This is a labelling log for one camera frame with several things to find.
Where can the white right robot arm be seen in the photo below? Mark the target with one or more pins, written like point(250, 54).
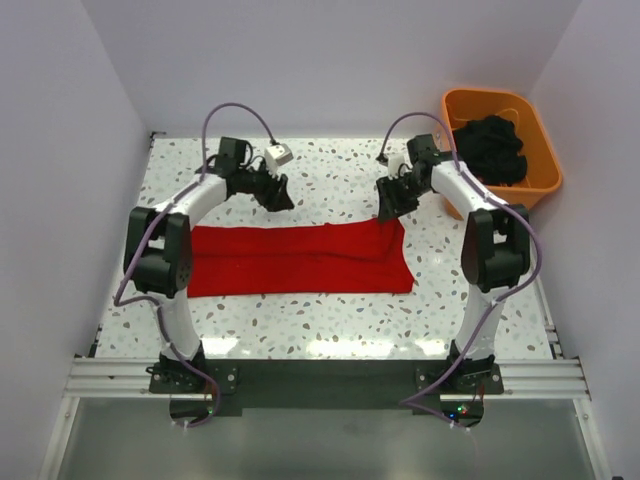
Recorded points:
point(495, 251)

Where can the red t-shirt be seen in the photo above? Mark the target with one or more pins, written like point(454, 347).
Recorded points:
point(354, 258)

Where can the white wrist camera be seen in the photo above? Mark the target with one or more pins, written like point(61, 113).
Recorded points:
point(276, 156)
point(395, 165)

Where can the orange plastic basket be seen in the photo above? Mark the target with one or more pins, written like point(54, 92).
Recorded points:
point(544, 176)

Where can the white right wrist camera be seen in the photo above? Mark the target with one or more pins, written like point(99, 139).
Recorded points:
point(395, 165)

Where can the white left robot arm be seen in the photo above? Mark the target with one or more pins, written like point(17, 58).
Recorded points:
point(158, 258)

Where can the aluminium frame rail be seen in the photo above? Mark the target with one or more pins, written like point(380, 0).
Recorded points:
point(522, 379)

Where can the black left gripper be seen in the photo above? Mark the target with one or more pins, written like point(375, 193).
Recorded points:
point(275, 197)

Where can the black clothes pile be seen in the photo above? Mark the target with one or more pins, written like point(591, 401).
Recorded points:
point(492, 150)

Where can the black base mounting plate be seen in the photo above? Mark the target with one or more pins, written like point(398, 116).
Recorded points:
point(228, 388)

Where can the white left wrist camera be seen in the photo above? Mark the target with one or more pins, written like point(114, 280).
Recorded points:
point(276, 156)

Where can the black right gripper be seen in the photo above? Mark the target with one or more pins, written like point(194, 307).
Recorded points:
point(390, 206)

